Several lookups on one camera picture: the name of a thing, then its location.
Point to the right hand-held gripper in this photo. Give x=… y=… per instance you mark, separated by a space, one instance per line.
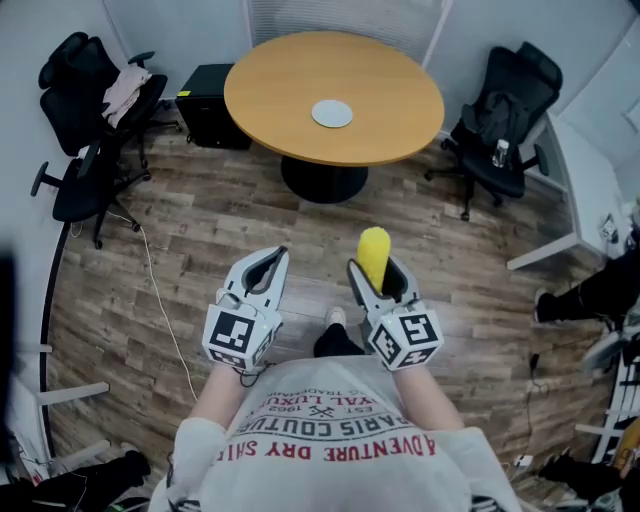
x=407 y=335

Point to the person's right forearm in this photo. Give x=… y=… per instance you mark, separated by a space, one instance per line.
x=425 y=400

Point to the person's black trouser leg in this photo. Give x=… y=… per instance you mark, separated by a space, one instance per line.
x=335 y=345

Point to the person's white printed shirt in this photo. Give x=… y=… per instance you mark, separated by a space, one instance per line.
x=340 y=480

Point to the person's left forearm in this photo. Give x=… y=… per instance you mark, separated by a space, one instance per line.
x=215 y=400

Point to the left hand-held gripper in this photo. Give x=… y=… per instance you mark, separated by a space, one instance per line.
x=235 y=335

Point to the black jacket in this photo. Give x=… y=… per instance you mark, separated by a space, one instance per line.
x=500 y=117

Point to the white power adapter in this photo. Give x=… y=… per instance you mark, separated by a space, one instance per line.
x=524 y=460

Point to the person's white shoe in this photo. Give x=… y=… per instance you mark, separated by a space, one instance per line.
x=335 y=316

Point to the black curved floor strip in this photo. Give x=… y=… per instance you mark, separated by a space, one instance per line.
x=46 y=325

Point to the white metal rack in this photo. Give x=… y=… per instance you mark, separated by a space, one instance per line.
x=75 y=392
x=612 y=400

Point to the black table pedestal base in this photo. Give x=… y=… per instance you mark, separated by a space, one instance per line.
x=325 y=182

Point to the white desk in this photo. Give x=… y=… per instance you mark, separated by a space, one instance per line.
x=585 y=175

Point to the black cabinet with yellow sticker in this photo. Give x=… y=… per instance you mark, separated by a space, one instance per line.
x=210 y=110

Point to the clear plastic bottle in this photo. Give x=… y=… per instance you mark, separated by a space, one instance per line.
x=500 y=152

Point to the small white round plate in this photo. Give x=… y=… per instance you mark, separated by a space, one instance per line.
x=332 y=113

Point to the pink cloth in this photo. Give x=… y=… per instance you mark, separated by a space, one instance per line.
x=125 y=92

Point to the yellow banana-shaped object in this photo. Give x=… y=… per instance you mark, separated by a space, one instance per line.
x=374 y=255

